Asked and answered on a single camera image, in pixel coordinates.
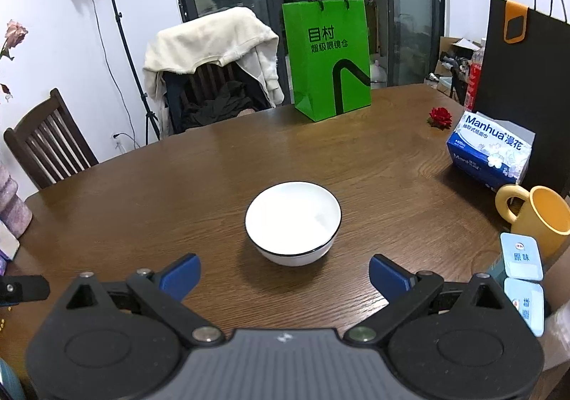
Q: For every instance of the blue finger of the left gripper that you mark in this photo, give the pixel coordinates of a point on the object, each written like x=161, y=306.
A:
x=17, y=289

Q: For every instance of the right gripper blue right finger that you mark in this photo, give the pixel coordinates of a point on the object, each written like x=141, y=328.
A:
x=388, y=278

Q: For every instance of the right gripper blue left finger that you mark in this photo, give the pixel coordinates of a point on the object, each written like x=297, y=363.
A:
x=180, y=277

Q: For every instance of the white bowl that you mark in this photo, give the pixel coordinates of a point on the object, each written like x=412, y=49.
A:
x=293, y=224

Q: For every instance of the blue bowl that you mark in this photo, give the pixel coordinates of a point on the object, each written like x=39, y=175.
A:
x=10, y=385

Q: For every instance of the purple tissue pack upper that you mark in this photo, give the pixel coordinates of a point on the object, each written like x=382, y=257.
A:
x=9, y=245

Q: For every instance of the pink textured vase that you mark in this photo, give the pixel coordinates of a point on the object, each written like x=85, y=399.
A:
x=14, y=213

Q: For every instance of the dark wooden chair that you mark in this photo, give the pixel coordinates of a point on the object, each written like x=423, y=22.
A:
x=48, y=144

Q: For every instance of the blue tissue box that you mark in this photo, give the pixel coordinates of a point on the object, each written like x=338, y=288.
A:
x=496, y=152

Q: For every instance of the yellow mug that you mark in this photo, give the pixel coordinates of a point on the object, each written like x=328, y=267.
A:
x=540, y=213

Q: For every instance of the small red flower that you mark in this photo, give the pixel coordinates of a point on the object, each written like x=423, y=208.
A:
x=440, y=117

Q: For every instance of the white plastic packet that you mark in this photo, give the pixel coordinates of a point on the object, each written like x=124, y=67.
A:
x=555, y=341

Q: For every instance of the chair with clothes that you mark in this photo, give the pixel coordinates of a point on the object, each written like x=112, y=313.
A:
x=213, y=65

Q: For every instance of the red label bottle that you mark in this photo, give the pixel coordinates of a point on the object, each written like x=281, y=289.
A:
x=474, y=75

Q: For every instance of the black paper bag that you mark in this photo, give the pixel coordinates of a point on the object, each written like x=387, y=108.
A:
x=525, y=80

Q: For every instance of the green paper bag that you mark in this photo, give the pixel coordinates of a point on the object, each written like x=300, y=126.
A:
x=328, y=50

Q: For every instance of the cream sweater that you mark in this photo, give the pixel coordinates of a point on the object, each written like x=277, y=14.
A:
x=213, y=43

